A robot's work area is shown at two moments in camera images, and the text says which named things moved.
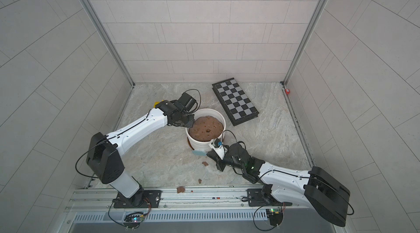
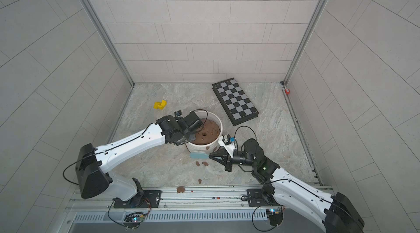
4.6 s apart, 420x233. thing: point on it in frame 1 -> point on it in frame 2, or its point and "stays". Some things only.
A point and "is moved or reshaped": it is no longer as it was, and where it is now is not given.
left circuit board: (134, 217) stays
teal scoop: (199, 152) is moved or reshaped
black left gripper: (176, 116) -> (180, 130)
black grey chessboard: (237, 104) stays
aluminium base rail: (102, 199) stays
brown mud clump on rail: (180, 189) stays
